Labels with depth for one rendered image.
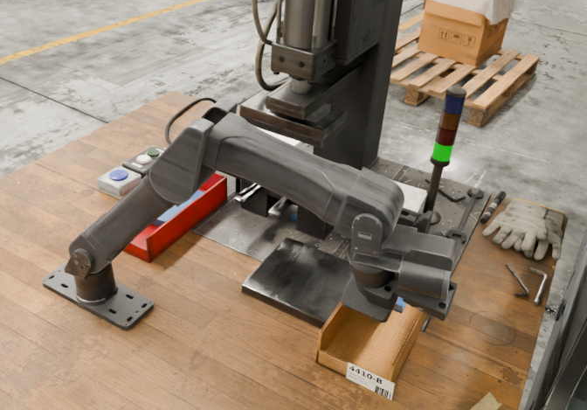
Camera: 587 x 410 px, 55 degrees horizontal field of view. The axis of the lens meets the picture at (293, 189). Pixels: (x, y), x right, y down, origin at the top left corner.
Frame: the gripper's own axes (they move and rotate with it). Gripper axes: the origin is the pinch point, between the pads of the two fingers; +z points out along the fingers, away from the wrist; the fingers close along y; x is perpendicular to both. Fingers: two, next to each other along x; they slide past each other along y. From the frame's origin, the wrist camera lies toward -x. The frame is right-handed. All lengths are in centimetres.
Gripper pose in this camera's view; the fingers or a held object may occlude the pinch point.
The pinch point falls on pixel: (380, 298)
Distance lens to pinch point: 89.0
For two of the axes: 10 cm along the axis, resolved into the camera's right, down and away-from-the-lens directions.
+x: -8.7, -3.3, 3.7
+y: 4.6, -8.2, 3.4
